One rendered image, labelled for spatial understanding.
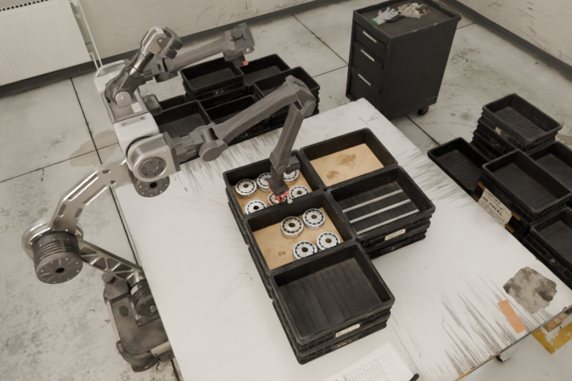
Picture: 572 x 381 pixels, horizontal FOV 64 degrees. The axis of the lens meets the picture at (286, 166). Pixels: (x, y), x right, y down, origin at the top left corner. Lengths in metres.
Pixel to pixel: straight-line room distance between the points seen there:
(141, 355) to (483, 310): 1.61
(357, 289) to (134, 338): 1.22
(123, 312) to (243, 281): 0.83
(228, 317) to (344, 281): 0.51
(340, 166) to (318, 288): 0.70
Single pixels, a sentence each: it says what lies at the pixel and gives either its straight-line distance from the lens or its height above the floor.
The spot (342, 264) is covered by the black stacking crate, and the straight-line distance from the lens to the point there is 1.99.
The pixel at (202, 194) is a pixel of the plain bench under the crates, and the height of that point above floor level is 0.70.
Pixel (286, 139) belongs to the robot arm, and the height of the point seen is 1.30.
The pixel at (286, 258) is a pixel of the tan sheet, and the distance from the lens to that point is 2.00.
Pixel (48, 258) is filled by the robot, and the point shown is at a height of 0.97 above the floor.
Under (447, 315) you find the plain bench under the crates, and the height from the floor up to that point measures 0.70.
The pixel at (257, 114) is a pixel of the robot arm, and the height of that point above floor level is 1.52.
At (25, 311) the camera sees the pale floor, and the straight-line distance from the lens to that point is 3.23.
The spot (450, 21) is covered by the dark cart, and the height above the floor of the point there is 0.88.
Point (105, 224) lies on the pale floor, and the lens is 3.40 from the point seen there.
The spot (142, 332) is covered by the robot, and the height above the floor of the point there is 0.24.
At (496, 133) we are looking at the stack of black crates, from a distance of 3.29.
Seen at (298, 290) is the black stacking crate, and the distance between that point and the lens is 1.92.
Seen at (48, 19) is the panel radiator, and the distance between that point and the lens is 4.50.
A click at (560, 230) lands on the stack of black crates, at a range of 3.02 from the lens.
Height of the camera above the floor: 2.51
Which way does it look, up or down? 46 degrees down
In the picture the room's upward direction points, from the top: 2 degrees counter-clockwise
